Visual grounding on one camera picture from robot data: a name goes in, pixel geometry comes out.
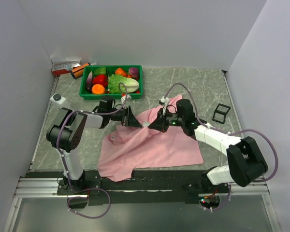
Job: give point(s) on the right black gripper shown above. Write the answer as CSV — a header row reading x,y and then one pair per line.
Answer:
x,y
160,123

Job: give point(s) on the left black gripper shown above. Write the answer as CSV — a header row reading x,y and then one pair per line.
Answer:
x,y
128,118

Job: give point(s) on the pink garment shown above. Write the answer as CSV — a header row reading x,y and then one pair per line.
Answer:
x,y
129,148

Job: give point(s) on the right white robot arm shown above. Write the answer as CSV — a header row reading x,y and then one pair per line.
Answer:
x,y
245,160

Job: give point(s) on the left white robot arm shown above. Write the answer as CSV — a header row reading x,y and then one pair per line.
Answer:
x,y
67,129

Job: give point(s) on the toy napa cabbage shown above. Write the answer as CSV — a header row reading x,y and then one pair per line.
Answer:
x,y
118,84

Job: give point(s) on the toy orange fruit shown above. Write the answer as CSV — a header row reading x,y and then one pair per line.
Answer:
x,y
98,89

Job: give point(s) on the toy purple onion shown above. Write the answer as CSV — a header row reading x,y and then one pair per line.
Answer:
x,y
133,72

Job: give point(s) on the toy orange carrot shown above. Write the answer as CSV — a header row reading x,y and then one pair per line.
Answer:
x,y
120,71

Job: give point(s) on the toy red bell pepper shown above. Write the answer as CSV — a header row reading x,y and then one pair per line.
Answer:
x,y
101,79

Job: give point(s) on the green plastic crate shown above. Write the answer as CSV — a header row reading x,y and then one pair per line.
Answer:
x,y
110,69

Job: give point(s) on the toy purple eggplant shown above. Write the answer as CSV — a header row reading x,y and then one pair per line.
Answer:
x,y
89,82

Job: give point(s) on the toy green pepper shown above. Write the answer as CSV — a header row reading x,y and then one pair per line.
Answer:
x,y
100,71

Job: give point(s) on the orange black cylinder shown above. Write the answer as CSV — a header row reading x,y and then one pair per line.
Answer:
x,y
78,71

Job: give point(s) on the white bottle grey cap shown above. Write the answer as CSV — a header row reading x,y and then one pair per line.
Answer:
x,y
60,101

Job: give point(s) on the red white cardboard box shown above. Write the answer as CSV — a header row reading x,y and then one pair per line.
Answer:
x,y
65,68

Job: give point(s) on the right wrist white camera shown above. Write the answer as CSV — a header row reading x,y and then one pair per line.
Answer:
x,y
164,101

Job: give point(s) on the wrist white camera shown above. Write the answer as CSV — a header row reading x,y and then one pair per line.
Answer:
x,y
164,101
125,99

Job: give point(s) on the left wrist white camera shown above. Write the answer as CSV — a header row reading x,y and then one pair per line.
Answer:
x,y
125,99

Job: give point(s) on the black rectangular frame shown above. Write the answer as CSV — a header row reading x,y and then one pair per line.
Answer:
x,y
220,113

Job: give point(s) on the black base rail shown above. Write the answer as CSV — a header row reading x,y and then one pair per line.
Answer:
x,y
143,187

